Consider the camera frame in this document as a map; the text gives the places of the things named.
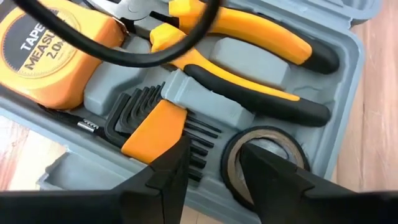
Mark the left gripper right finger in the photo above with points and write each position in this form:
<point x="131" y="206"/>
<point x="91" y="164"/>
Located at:
<point x="280" y="193"/>

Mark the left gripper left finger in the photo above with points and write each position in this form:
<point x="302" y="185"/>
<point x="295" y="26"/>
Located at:
<point x="149" y="199"/>

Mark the hex key set orange holder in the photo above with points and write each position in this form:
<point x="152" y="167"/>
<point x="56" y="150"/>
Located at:
<point x="155" y="130"/>

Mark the grey plastic tool case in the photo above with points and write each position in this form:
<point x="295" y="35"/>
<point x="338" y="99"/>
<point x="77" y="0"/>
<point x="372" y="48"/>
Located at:
<point x="248" y="59"/>

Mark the orange tape measure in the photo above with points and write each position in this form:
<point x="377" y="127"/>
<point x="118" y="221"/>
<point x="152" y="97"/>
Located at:
<point x="62" y="77"/>

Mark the black electrical tape roll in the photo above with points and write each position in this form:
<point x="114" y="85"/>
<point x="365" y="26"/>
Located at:
<point x="228" y="168"/>

